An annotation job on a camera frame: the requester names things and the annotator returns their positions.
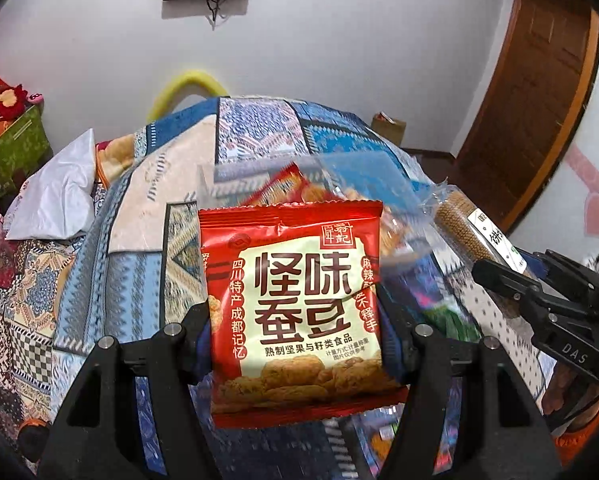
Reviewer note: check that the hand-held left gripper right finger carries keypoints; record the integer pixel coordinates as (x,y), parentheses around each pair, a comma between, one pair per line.
(394,345)

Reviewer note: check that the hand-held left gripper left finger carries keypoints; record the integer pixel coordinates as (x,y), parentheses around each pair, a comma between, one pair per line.
(199,330)

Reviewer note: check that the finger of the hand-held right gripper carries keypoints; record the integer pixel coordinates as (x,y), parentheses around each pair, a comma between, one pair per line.
(554,265)
(504,280)

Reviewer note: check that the brown millet bar packet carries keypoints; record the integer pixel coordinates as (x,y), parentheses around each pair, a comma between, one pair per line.
(474,225)

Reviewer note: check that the red broad bean snack packet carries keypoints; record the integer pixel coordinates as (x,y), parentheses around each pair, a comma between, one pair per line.
(299,310)

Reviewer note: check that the clear plastic storage box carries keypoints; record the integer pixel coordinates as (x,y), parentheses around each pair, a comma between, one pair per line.
(329,175)

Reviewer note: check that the orange sleeved right forearm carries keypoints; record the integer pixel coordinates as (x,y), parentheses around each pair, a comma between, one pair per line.
(582,425)

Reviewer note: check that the person's right hand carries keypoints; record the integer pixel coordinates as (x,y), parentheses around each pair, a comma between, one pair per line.
(562,385)

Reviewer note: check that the small green snack packet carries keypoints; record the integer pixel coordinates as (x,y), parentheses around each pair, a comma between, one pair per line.
(454,322)

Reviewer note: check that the white heart sticker sliding door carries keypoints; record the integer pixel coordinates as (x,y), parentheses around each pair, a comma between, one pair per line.
(579,185)

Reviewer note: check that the brown wooden door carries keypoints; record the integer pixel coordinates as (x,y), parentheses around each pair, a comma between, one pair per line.
(534,110)

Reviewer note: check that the small cardboard box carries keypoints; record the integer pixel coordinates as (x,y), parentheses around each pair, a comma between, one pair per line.
(388,130)

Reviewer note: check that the white pillow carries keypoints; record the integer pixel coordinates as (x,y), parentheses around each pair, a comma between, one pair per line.
(54,190)

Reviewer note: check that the yellow foam tube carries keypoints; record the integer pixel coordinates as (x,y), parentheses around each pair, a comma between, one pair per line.
(179,87)

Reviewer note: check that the green fabric storage box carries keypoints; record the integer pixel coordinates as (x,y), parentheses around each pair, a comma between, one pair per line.
(14,150)

